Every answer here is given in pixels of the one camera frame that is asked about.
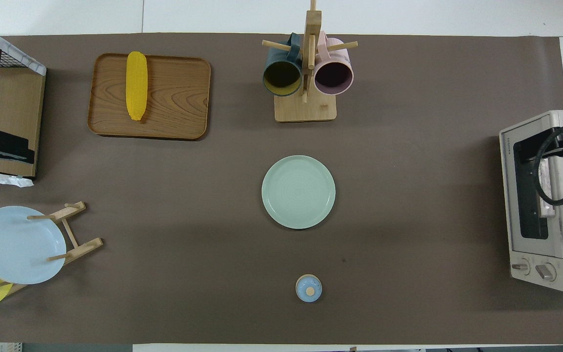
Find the yellow corn cob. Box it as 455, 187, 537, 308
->
126, 51, 149, 121

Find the pale green round plate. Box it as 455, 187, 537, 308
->
261, 155, 336, 229

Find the light blue plate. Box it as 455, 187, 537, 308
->
0, 206, 67, 285

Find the wooden plate rack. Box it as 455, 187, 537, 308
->
0, 201, 104, 296

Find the wooden serving tray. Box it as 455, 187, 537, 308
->
87, 53, 212, 141

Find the brown table mat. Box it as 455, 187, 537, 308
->
0, 33, 563, 345

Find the pink mug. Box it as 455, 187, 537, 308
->
314, 31, 355, 96

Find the wooden mug tree stand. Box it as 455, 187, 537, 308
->
262, 0, 359, 123

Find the dark teal mug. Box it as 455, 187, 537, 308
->
262, 33, 303, 97

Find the wire basket wooden shelf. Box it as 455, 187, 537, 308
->
0, 20, 47, 188

